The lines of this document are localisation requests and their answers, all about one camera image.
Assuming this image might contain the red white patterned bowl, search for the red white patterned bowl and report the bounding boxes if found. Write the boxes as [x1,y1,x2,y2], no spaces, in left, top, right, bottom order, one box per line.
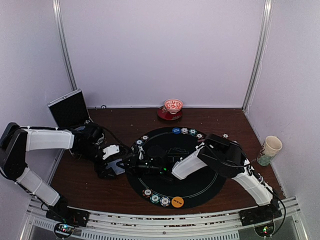
[164,98,184,114]

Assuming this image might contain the black round poker mat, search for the black round poker mat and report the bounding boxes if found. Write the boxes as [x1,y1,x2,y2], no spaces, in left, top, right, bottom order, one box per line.
[126,127,226,209]

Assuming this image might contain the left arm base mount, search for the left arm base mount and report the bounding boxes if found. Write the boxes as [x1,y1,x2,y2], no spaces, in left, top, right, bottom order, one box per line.
[45,207,90,240]

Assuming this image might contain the blue small blind button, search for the blue small blind button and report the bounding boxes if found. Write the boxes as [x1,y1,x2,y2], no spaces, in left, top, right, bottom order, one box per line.
[172,127,182,135]

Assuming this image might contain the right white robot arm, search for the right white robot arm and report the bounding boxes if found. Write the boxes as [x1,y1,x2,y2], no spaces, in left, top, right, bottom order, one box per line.
[121,134,281,221]

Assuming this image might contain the orange black chips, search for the orange black chips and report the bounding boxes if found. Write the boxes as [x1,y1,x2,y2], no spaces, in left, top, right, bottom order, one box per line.
[196,133,203,140]
[142,188,153,198]
[141,135,149,141]

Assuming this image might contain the right aluminium frame post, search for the right aluminium frame post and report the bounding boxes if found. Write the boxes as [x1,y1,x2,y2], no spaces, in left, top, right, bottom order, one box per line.
[241,0,274,114]

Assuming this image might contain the orange big blind button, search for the orange big blind button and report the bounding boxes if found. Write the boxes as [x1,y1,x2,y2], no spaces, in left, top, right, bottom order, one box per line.
[171,196,185,208]

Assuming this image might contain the grey playing card deck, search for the grey playing card deck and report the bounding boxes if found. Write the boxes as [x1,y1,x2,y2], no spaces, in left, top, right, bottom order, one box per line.
[106,158,125,176]

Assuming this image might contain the front aluminium rail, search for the front aluminium rail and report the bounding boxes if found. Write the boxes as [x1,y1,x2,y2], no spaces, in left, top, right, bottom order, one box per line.
[17,203,311,240]

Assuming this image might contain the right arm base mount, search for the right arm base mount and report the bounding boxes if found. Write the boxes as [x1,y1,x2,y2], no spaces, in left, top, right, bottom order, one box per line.
[239,207,282,239]

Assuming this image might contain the aluminium poker case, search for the aluminium poker case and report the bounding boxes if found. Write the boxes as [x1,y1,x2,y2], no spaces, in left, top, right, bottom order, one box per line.
[48,89,91,127]

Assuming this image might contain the dark red saucer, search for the dark red saucer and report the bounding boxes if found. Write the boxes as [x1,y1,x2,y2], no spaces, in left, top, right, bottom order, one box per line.
[157,105,183,121]

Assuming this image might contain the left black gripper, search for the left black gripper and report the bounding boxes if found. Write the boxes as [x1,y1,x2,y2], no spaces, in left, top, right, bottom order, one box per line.
[77,143,117,179]

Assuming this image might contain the green chips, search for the green chips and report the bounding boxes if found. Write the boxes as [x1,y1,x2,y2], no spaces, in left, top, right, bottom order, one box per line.
[135,139,144,146]
[188,129,197,136]
[149,194,160,204]

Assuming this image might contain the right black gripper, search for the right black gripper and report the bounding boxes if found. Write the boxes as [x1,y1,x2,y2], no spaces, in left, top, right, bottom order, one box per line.
[116,154,163,179]

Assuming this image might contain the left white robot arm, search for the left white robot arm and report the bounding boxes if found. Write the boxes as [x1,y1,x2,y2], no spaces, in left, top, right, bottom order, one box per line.
[0,122,130,222]

